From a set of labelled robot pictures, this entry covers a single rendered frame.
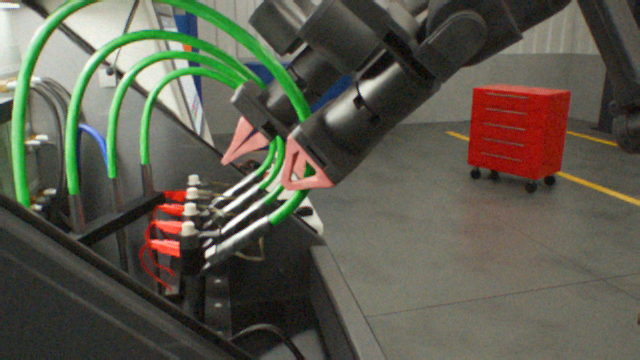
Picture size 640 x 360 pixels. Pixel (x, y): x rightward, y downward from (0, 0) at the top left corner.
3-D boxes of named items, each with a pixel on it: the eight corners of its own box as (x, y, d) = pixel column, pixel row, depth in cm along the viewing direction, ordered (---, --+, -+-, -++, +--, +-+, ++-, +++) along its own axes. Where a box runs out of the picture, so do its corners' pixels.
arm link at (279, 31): (391, 15, 64) (362, 44, 72) (325, -57, 62) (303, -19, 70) (329, 76, 60) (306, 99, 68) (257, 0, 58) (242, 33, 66)
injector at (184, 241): (224, 367, 77) (215, 234, 71) (189, 371, 76) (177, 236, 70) (223, 356, 79) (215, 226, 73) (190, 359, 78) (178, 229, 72)
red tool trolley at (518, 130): (464, 178, 499) (472, 87, 474) (490, 170, 528) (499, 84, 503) (534, 196, 449) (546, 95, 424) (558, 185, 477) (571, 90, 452)
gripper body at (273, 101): (242, 88, 69) (280, 48, 68) (296, 142, 71) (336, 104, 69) (230, 94, 63) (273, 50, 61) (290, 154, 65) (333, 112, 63)
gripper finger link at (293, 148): (252, 172, 56) (300, 122, 50) (287, 145, 61) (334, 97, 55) (294, 219, 56) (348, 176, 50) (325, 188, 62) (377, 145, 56)
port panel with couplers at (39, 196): (42, 242, 85) (9, 46, 76) (20, 244, 84) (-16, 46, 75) (63, 215, 97) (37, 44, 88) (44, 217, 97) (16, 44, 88)
